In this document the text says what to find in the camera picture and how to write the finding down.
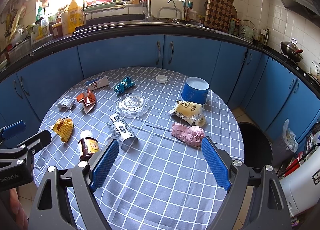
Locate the checkered cutting board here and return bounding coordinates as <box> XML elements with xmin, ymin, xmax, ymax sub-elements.
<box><xmin>203</xmin><ymin>0</ymin><xmax>234</xmax><ymax>32</ymax></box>

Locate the orange crumpled carton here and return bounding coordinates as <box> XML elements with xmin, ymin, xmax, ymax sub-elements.
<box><xmin>76</xmin><ymin>89</ymin><xmax>96</xmax><ymax>114</ymax></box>

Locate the black round trash bin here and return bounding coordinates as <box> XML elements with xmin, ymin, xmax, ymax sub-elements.
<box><xmin>239</xmin><ymin>122</ymin><xmax>273</xmax><ymax>169</ymax></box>

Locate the white appliance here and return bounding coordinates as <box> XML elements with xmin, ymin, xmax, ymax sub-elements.
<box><xmin>280</xmin><ymin>144</ymin><xmax>319</xmax><ymax>217</ymax></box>

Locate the white blue torn carton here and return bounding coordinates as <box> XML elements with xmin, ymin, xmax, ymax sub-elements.
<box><xmin>86</xmin><ymin>77</ymin><xmax>109</xmax><ymax>91</ymax></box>

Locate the silver foil wrapper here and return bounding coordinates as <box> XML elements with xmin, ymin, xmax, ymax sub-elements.
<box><xmin>107</xmin><ymin>113</ymin><xmax>137</xmax><ymax>151</ymax></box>

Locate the blue foil wrapper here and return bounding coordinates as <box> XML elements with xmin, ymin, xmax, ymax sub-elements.
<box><xmin>114</xmin><ymin>77</ymin><xmax>135</xmax><ymax>94</ymax></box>

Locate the small silver crumpled wrapper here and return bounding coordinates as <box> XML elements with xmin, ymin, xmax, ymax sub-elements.
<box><xmin>57</xmin><ymin>97</ymin><xmax>75</xmax><ymax>110</ymax></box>

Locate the clear plastic round lid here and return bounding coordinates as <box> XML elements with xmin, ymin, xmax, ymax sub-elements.
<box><xmin>117</xmin><ymin>93</ymin><xmax>149</xmax><ymax>118</ymax></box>

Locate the red container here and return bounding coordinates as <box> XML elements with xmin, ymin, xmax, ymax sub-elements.
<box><xmin>284</xmin><ymin>151</ymin><xmax>304</xmax><ymax>177</ymax></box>

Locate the white plastic lid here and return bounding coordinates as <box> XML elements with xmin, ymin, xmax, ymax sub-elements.
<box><xmin>156</xmin><ymin>75</ymin><xmax>168</xmax><ymax>84</ymax></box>

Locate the yellow wrapper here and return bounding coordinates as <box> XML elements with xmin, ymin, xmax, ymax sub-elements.
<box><xmin>50</xmin><ymin>117</ymin><xmax>74</xmax><ymax>143</ymax></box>

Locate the black wok with lid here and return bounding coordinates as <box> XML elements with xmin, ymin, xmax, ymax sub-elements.
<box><xmin>280</xmin><ymin>38</ymin><xmax>303</xmax><ymax>63</ymax></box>

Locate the grey bin with bag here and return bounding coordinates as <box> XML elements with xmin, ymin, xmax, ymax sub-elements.
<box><xmin>271</xmin><ymin>119</ymin><xmax>298</xmax><ymax>167</ymax></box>

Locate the green kettle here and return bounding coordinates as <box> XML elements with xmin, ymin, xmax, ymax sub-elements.
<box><xmin>239</xmin><ymin>19</ymin><xmax>255</xmax><ymax>41</ymax></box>

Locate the blue paper cup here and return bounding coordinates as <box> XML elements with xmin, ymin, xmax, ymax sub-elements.
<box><xmin>181</xmin><ymin>77</ymin><xmax>209</xmax><ymax>105</ymax></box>

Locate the person's hand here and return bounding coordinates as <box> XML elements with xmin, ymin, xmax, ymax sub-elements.
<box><xmin>10</xmin><ymin>188</ymin><xmax>28</xmax><ymax>230</ymax></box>

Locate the brown sauce jar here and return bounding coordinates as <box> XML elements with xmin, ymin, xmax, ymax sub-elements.
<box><xmin>78</xmin><ymin>130</ymin><xmax>99</xmax><ymax>161</ymax></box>

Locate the bread in clear bag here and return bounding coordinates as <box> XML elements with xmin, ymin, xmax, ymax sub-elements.
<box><xmin>169</xmin><ymin>100</ymin><xmax>206</xmax><ymax>127</ymax></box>

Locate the yellow oil bottle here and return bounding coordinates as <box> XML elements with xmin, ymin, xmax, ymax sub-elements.
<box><xmin>67</xmin><ymin>0</ymin><xmax>84</xmax><ymax>33</ymax></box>

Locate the pink crumpled wrapper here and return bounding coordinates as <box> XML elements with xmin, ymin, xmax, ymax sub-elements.
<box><xmin>171</xmin><ymin>123</ymin><xmax>205</xmax><ymax>147</ymax></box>

